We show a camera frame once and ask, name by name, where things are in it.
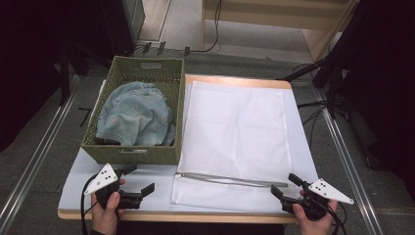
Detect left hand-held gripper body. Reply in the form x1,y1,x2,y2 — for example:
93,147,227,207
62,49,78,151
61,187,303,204
83,163,144,211

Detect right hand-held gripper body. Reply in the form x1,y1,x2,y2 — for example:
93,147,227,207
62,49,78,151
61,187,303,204
279,178,355,221

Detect green woven basket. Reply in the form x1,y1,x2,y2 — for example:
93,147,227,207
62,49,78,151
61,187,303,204
80,56,186,165

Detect light blue denim jeans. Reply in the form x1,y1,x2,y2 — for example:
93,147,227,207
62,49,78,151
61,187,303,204
95,81,177,147

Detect white mesh laundry bag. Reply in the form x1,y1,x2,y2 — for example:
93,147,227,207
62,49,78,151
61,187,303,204
170,80,294,213

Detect person's right hand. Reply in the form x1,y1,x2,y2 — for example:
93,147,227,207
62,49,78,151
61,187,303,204
292,199,339,235

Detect person's left hand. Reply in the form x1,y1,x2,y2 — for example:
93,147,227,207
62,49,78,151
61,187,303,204
91,191,125,235

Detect white table mat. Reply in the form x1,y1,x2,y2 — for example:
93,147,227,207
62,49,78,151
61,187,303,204
58,77,319,213

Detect black tripod stand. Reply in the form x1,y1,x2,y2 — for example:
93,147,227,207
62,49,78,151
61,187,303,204
276,0,370,119

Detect dark cabinet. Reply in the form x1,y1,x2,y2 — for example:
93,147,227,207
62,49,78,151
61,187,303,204
99,0,147,57

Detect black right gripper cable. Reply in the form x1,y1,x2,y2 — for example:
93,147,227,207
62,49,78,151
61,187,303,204
321,199,348,235

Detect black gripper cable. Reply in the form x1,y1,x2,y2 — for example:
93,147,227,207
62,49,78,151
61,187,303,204
321,199,348,235
80,173,100,235

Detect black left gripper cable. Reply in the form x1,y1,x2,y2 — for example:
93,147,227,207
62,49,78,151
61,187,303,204
80,173,100,235

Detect metal floor rail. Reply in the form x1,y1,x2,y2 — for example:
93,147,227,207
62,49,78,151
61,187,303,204
0,73,80,231
312,87,384,235

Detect black floor cables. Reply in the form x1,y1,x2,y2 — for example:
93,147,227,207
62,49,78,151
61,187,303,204
296,100,329,149

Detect light wooden shelf frame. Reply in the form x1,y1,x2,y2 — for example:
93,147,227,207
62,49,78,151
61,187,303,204
200,0,360,62

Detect black hanging cable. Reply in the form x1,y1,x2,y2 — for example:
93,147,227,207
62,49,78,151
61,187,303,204
190,0,223,54

